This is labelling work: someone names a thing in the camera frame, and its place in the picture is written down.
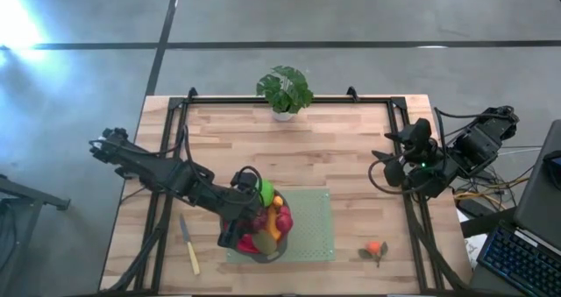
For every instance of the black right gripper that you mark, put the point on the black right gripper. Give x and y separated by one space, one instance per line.
418 139

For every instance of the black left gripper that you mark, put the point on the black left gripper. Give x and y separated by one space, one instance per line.
245 211

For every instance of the orange mango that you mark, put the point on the orange mango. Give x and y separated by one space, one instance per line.
274 227

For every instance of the green apple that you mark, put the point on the green apple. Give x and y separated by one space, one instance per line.
266 193

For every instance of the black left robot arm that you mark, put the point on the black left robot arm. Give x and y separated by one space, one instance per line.
175 178

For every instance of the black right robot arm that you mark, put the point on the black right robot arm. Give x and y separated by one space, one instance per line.
473 150

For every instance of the red grey collapsible colander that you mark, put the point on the red grey collapsible colander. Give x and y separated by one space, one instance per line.
281 249

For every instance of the green perforated metal rack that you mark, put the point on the green perforated metal rack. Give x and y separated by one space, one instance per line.
311 227

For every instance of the black power brick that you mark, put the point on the black power brick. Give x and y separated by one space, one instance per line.
471 207

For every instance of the tangerine with green leaves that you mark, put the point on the tangerine with green leaves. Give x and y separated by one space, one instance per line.
374 248

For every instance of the green plant in white pot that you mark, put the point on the green plant in white pot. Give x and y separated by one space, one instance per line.
285 89

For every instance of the white paper sheet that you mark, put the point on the white paper sheet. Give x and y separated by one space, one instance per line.
475 248

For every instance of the laptop with backlit keyboard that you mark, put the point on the laptop with backlit keyboard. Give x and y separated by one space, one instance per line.
526 244

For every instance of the grey side desk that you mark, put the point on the grey side desk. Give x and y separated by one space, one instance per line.
22 200

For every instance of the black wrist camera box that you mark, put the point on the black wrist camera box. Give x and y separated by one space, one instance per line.
244 181
394 173

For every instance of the black aluminium table frame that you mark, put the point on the black aluminium table frame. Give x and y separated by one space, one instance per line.
236 100

